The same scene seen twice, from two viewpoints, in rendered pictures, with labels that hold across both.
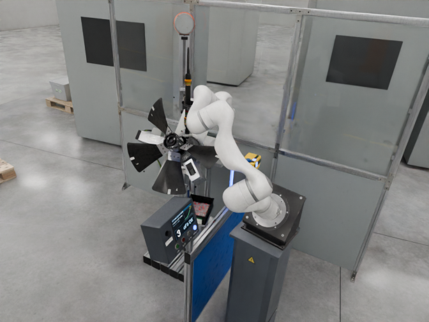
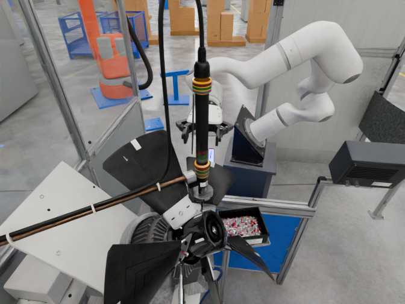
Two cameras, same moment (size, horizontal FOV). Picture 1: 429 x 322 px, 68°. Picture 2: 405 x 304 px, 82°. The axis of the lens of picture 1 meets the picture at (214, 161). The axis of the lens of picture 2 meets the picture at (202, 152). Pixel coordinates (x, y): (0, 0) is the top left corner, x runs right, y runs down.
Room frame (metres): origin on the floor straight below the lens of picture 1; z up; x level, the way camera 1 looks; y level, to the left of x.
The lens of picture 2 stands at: (2.11, 0.68, 1.82)
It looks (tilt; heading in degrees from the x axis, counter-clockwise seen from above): 37 degrees down; 251
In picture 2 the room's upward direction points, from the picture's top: straight up
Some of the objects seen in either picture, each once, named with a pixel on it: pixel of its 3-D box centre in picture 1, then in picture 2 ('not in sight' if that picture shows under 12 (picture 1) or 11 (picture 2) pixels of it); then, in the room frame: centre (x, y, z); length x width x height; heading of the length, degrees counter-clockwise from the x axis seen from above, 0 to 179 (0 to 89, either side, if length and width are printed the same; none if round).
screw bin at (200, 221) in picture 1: (197, 209); (241, 226); (1.70, 0.09, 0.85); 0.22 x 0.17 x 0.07; 168
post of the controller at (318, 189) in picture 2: (189, 237); (316, 192); (1.30, 0.11, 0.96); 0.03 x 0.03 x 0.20; 64
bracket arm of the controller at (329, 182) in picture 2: not in sight; (344, 182); (1.21, 0.15, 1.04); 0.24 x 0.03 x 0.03; 154
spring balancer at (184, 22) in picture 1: (184, 23); not in sight; (2.65, 0.30, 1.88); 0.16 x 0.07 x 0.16; 99
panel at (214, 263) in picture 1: (220, 255); (224, 240); (1.69, -0.09, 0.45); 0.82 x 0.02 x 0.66; 154
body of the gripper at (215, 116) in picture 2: not in sight; (205, 118); (1.89, 0.09, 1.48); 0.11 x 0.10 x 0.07; 64
